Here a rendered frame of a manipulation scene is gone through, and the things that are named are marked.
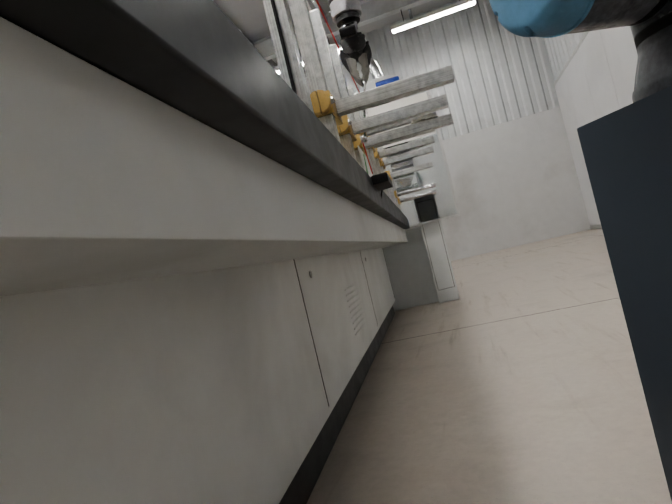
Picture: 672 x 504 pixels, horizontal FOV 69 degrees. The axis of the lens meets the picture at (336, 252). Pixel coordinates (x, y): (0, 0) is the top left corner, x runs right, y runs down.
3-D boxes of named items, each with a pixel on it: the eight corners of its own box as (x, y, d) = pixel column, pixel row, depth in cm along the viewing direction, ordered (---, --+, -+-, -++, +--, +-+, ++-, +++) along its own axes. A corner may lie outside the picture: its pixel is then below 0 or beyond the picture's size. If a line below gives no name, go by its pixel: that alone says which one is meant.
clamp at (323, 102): (345, 123, 116) (340, 103, 117) (335, 108, 103) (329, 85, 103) (321, 131, 118) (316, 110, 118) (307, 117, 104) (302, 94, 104)
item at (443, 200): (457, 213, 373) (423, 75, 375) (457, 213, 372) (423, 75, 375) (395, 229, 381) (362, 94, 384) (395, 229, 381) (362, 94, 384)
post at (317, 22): (361, 180, 134) (320, 12, 135) (359, 178, 130) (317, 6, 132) (349, 183, 135) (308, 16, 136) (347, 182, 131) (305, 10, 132)
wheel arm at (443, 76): (455, 86, 108) (450, 67, 109) (455, 81, 105) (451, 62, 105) (272, 140, 117) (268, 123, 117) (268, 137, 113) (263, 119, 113)
